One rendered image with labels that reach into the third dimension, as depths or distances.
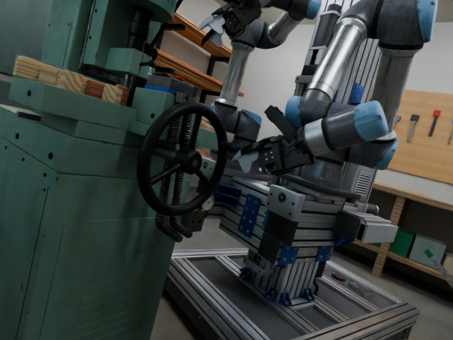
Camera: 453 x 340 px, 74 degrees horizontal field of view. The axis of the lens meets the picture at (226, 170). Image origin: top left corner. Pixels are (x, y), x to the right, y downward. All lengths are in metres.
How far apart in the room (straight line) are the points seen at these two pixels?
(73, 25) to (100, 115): 0.43
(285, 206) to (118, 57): 0.71
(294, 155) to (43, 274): 0.66
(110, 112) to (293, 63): 3.92
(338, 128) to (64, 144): 0.60
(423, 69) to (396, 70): 3.04
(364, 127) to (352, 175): 0.95
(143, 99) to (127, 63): 0.17
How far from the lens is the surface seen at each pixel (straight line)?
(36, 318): 0.95
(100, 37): 1.07
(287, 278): 1.50
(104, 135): 0.81
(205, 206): 1.04
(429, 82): 4.03
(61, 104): 0.76
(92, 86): 0.93
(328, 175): 1.14
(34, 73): 0.90
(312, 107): 0.76
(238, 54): 1.49
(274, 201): 1.07
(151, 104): 0.81
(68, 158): 0.78
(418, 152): 3.84
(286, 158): 0.69
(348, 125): 0.64
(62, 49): 1.17
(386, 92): 1.06
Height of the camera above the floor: 0.89
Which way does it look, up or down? 6 degrees down
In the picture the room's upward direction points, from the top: 15 degrees clockwise
